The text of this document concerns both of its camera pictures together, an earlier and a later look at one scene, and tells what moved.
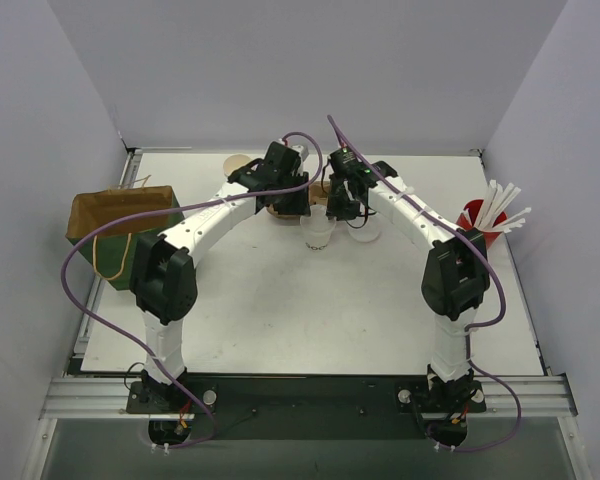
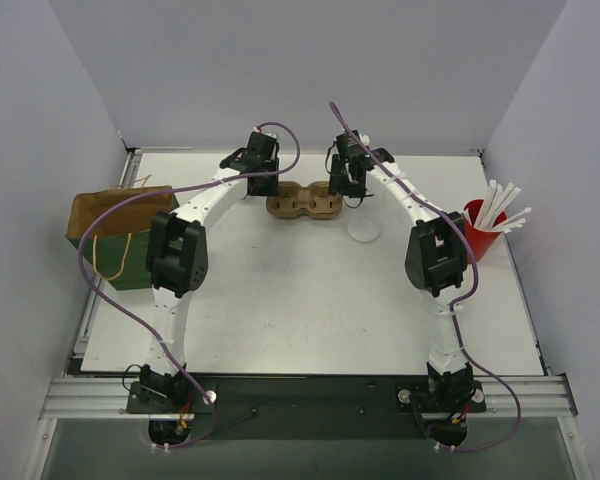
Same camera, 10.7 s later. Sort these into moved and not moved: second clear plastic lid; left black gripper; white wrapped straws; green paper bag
Moved: left black gripper
Not moved: green paper bag; second clear plastic lid; white wrapped straws
